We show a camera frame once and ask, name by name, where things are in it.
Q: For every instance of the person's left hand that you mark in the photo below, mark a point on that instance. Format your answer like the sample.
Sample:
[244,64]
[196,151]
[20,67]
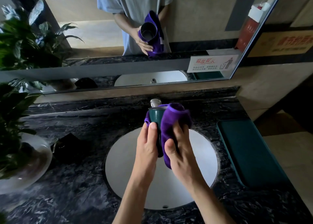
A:
[145,155]

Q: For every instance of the person's right hand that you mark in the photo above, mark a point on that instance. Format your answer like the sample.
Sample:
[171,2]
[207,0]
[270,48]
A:
[184,161]

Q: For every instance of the person's right thumb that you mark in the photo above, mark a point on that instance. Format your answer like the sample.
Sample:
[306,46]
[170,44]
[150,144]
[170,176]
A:
[170,150]

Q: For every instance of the person's left thumb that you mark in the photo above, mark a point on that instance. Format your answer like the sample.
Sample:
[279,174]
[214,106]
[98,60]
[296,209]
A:
[153,135]

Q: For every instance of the dark green cup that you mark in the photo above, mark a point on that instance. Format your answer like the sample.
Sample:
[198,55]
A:
[155,116]

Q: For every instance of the purple cloth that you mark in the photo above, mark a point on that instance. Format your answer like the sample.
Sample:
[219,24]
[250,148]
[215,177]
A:
[174,115]

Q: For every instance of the person's left forearm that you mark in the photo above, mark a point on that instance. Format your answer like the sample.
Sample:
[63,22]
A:
[133,201]

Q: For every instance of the person's right forearm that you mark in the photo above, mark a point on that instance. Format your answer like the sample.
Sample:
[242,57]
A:
[210,204]

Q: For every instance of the chrome faucet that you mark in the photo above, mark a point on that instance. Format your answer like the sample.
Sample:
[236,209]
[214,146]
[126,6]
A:
[155,102]

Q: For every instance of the white sink basin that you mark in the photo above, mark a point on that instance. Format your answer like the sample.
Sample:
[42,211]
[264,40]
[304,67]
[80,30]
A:
[117,167]

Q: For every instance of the dark green tray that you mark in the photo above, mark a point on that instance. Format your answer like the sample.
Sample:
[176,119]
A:
[251,153]

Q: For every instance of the black pouch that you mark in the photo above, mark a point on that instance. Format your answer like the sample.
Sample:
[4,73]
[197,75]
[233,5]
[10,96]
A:
[71,149]

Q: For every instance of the white notice sticker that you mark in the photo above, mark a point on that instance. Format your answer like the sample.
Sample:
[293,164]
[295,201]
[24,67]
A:
[210,63]

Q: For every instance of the white round plant pot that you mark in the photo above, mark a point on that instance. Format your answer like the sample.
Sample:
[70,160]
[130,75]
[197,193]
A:
[36,162]

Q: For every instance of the green leafy plant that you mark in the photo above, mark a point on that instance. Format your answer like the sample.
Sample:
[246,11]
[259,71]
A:
[14,45]

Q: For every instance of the wall mirror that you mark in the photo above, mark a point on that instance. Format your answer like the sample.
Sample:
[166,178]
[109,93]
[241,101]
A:
[195,16]

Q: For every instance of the orange wall sign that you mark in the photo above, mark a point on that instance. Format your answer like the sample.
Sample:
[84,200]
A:
[283,44]

